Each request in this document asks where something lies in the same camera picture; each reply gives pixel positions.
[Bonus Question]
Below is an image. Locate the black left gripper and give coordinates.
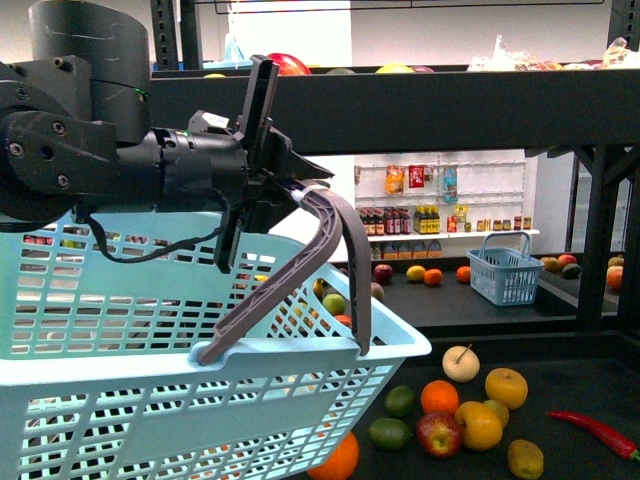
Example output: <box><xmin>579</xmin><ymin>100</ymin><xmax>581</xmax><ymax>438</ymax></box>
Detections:
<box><xmin>215</xmin><ymin>54</ymin><xmax>333</xmax><ymax>273</ymax></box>

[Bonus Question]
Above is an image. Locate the light blue shopping basket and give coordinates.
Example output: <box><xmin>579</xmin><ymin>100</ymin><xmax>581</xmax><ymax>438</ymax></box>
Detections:
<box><xmin>1</xmin><ymin>217</ymin><xmax>431</xmax><ymax>479</ymax></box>

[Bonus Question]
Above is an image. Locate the small blue background basket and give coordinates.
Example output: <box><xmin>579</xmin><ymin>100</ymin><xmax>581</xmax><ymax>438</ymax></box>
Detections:
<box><xmin>466</xmin><ymin>231</ymin><xmax>544</xmax><ymax>307</ymax></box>

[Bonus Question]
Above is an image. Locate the green lime upper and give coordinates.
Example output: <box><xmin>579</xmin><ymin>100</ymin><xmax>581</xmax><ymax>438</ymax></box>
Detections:
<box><xmin>384</xmin><ymin>385</ymin><xmax>415</xmax><ymax>418</ymax></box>

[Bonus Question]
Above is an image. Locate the white pear with stem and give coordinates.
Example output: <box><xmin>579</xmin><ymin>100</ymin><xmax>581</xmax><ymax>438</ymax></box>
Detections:
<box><xmin>442</xmin><ymin>345</ymin><xmax>480</xmax><ymax>383</ymax></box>

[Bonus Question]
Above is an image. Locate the orange mandarin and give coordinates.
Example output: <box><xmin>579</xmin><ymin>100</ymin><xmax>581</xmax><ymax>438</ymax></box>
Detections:
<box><xmin>420</xmin><ymin>380</ymin><xmax>460</xmax><ymax>414</ymax></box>

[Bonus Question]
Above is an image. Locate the green avocado lower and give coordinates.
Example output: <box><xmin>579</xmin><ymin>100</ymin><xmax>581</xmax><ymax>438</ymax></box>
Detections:
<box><xmin>367</xmin><ymin>417</ymin><xmax>413</xmax><ymax>451</ymax></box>

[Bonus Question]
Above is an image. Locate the large orange under basket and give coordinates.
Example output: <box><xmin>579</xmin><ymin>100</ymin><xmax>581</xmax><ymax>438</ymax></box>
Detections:
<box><xmin>307</xmin><ymin>432</ymin><xmax>360</xmax><ymax>480</ymax></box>

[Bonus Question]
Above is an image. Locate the red apple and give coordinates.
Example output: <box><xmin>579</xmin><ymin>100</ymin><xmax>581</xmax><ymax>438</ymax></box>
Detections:
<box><xmin>415</xmin><ymin>412</ymin><xmax>462</xmax><ymax>459</ymax></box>

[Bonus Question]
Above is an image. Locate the yellow brown round pear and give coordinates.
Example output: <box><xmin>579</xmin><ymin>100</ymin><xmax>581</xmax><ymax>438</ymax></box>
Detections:
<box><xmin>485</xmin><ymin>367</ymin><xmax>529</xmax><ymax>410</ymax></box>

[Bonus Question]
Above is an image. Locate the yellow orange persimmon fruit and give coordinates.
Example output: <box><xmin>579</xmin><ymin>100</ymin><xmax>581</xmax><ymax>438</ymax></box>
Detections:
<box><xmin>454</xmin><ymin>401</ymin><xmax>503</xmax><ymax>452</ymax></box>

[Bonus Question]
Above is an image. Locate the olive green small fruit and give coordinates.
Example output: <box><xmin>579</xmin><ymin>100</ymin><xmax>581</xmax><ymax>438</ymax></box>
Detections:
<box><xmin>483</xmin><ymin>399</ymin><xmax>510</xmax><ymax>429</ymax></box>

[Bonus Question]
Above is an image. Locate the red chili pepper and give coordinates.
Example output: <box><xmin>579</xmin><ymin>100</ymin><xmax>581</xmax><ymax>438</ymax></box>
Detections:
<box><xmin>546</xmin><ymin>411</ymin><xmax>639</xmax><ymax>461</ymax></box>

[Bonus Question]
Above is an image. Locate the white wall product shelf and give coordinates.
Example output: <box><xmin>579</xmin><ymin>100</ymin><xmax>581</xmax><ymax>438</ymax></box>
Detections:
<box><xmin>354</xmin><ymin>150</ymin><xmax>539</xmax><ymax>260</ymax></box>

